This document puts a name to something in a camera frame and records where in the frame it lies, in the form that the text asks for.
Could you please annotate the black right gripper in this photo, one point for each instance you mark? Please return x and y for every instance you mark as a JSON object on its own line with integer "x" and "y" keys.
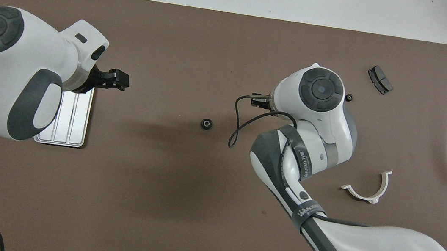
{"x": 261, "y": 103}

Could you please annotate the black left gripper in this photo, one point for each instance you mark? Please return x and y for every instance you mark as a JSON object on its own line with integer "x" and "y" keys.
{"x": 97, "y": 80}

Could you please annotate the small black bearing gear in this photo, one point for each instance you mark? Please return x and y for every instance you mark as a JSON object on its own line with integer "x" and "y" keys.
{"x": 349, "y": 97}

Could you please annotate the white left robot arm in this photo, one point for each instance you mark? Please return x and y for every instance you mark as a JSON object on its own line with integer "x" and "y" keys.
{"x": 22, "y": 58}

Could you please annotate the silver metal tray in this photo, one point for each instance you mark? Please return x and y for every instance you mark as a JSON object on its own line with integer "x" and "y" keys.
{"x": 74, "y": 124}

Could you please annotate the short grey brake pad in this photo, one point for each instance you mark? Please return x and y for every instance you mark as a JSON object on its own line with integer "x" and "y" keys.
{"x": 380, "y": 80}

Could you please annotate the brown table mat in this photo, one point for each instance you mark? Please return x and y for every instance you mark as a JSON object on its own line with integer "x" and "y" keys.
{"x": 152, "y": 219}

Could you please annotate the white curved plastic bracket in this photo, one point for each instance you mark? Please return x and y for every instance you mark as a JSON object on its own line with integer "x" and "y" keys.
{"x": 362, "y": 196}

